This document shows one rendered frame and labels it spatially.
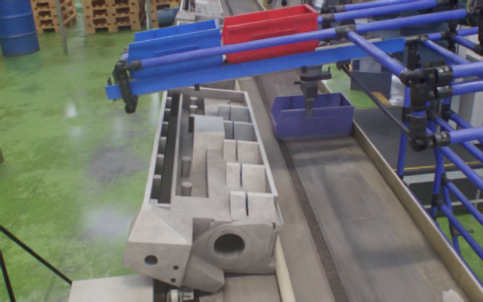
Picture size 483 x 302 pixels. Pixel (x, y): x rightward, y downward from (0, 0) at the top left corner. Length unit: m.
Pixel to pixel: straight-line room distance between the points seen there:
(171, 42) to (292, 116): 0.75
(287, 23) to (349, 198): 0.63
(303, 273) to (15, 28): 6.94
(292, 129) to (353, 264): 0.84
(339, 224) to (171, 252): 0.60
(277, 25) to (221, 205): 0.58
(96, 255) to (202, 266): 1.59
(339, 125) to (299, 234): 0.75
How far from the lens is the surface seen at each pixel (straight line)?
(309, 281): 1.36
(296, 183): 1.81
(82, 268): 2.76
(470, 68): 1.08
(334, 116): 2.12
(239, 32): 1.52
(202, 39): 1.52
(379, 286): 1.37
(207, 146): 1.65
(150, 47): 1.53
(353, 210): 1.66
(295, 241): 1.50
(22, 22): 7.89
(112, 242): 2.90
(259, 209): 1.30
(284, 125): 2.08
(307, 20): 1.54
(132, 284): 1.32
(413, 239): 1.55
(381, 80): 5.05
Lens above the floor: 1.64
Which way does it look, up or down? 25 degrees down
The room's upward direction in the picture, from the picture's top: 3 degrees counter-clockwise
